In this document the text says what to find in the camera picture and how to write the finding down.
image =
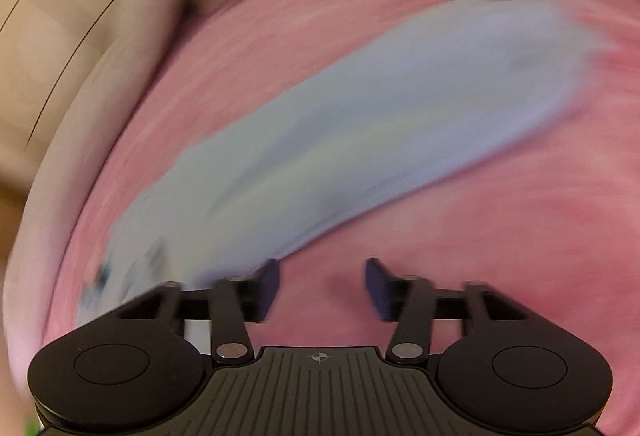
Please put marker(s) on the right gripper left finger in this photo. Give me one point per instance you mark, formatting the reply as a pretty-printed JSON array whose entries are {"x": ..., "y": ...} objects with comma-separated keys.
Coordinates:
[{"x": 248, "y": 297}]

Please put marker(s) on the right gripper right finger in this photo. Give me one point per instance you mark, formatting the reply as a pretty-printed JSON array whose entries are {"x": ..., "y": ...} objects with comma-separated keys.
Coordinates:
[{"x": 390, "y": 294}]

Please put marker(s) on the light blue garment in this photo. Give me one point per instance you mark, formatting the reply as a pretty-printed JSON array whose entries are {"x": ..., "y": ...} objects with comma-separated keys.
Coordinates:
[{"x": 441, "y": 91}]

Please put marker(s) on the pink rose blanket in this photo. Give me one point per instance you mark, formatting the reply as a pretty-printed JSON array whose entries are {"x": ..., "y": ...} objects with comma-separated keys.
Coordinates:
[{"x": 553, "y": 223}]

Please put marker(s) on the grey striped duvet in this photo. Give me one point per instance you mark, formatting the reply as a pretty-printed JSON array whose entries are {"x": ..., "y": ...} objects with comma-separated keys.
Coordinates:
[{"x": 98, "y": 114}]

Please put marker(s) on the cream wardrobe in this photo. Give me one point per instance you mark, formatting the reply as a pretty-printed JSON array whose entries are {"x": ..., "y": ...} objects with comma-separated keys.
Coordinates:
[{"x": 48, "y": 48}]

